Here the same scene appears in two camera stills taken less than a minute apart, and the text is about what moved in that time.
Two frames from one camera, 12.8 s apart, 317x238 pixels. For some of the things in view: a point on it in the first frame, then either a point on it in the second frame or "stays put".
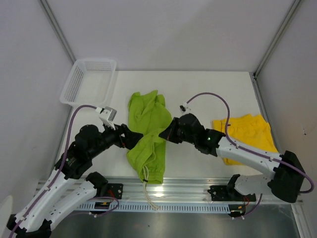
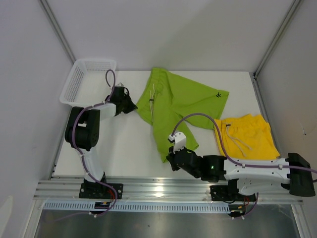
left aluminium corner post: (47, 7) stays put
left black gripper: (131, 138) -> (132, 107)
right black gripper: (169, 134) -> (170, 157)
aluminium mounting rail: (183, 191) stays put
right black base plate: (222, 193) stays put
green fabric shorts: (148, 115) -> (167, 98)
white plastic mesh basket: (90, 82) stays put
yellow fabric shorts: (250, 130) stays put
